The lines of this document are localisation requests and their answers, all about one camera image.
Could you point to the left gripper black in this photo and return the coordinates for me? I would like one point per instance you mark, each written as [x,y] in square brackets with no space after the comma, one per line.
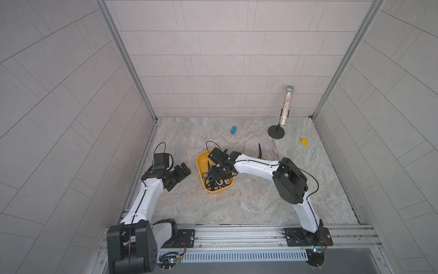
[180,174]

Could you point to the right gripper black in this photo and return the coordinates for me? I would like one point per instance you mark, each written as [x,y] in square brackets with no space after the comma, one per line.
[215,175]

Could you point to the yellow plastic storage box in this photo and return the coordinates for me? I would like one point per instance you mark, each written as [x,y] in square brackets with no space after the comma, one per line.
[211,187]

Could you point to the yellow black handled scissors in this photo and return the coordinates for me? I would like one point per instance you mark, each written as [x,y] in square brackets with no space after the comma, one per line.
[260,153]

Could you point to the pink handled scissors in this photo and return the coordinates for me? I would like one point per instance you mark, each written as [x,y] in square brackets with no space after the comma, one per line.
[276,154]

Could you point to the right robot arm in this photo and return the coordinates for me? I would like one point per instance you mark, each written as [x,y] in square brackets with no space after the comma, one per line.
[290,182]

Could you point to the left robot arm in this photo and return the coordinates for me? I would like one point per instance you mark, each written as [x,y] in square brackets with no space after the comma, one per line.
[133,244]

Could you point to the glitter microphone on stand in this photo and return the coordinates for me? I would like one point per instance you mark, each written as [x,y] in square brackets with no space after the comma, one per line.
[277,131]

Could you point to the yellow block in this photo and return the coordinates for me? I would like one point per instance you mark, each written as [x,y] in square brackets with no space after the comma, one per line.
[304,141]

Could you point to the left circuit board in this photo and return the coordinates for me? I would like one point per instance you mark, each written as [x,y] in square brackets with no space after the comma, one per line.
[169,260]

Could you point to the circuit board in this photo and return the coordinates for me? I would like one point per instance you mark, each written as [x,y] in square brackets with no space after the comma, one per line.
[169,260]
[316,257]

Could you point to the right circuit board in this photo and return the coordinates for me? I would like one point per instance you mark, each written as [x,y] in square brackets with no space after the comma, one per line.
[316,257]

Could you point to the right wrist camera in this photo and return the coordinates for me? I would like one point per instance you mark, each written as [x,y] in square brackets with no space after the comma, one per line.
[217,156]

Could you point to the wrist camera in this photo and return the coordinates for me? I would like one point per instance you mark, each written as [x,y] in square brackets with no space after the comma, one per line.
[217,156]
[161,161]

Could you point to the blue handled scissors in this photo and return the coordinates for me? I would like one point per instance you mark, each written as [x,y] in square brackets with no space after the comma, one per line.
[207,175]

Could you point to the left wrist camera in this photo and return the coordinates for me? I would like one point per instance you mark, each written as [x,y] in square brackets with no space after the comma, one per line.
[161,161]

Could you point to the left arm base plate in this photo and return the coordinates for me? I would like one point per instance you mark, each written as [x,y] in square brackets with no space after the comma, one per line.
[184,238]

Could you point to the aluminium rail frame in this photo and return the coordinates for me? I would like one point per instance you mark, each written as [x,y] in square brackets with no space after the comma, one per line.
[255,243]

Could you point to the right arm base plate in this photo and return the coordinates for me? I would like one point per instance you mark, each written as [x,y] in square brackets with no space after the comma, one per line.
[299,237]

